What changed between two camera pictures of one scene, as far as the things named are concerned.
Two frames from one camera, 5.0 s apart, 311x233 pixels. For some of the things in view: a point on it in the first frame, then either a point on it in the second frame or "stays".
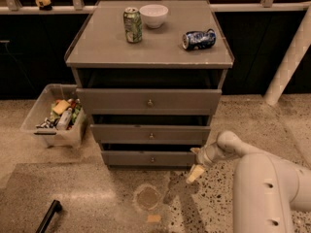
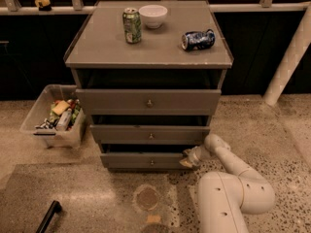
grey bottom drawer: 148,160 stays
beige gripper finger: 195,149 → 189,151
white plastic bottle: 65,119 stays
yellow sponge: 61,106 stays
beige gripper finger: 195,172 → 185,162
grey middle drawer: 150,134 stays
